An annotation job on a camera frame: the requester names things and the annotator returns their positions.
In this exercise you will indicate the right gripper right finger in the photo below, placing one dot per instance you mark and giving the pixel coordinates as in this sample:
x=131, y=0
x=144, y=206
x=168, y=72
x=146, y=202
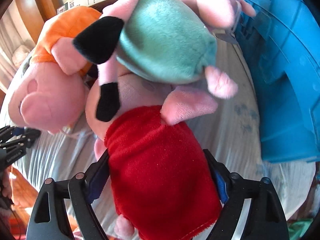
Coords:
x=266, y=218

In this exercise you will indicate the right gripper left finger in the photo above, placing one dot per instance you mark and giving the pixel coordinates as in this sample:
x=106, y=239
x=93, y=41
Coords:
x=49, y=218

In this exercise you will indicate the pig plush orange dress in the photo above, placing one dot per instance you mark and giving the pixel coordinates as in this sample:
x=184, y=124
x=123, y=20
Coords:
x=52, y=94

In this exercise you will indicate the pig plush red dress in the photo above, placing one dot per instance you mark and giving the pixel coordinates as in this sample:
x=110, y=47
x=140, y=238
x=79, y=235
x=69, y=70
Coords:
x=161, y=183

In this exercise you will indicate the pig plush teal shirt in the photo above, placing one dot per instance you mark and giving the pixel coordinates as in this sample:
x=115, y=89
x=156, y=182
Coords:
x=165, y=41

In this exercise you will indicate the person left hand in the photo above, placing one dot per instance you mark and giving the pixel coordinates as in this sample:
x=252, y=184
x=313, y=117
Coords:
x=7, y=190

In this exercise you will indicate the blue plastic crate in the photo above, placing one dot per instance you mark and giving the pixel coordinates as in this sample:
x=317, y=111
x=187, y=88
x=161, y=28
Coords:
x=281, y=47

